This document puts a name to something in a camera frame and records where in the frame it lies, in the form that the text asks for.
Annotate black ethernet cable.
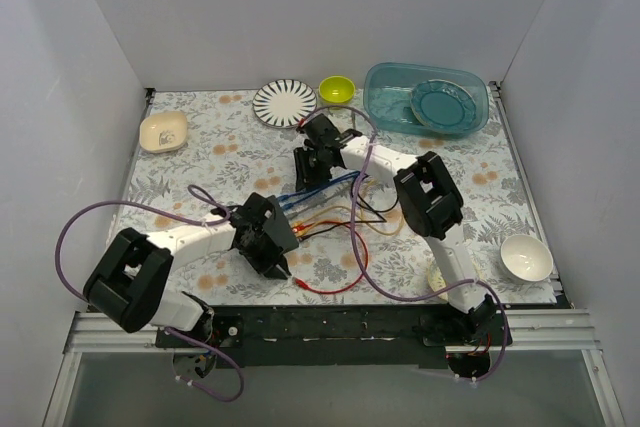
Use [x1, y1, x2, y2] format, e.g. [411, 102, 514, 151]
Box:
[299, 176, 401, 241]

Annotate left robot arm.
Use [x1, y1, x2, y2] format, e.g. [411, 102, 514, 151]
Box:
[83, 193, 299, 347]

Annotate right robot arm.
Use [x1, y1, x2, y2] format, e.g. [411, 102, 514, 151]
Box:
[294, 114, 499, 345]

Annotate striped white plate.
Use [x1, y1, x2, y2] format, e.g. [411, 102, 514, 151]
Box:
[252, 79, 317, 129]

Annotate lime green bowl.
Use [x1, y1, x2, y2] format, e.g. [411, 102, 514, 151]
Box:
[318, 75, 356, 106]

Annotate teal plastic tub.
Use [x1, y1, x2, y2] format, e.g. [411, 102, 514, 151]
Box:
[363, 62, 489, 137]

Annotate teal glass plate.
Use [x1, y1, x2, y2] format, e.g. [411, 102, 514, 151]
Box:
[410, 79, 477, 133]

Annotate cream square dish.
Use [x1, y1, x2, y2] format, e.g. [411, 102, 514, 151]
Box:
[139, 111, 188, 154]

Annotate yellow patterned small bowl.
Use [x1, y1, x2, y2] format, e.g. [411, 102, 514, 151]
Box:
[427, 260, 478, 302]

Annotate white ceramic bowl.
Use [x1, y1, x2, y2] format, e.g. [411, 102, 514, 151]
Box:
[500, 235, 554, 283]

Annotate loose red ethernet cable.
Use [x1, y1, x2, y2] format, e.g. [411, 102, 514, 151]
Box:
[292, 226, 370, 294]

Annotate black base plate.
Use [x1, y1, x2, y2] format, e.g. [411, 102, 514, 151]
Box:
[155, 304, 512, 368]

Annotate aluminium frame rail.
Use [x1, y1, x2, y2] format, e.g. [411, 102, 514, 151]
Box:
[44, 306, 624, 426]

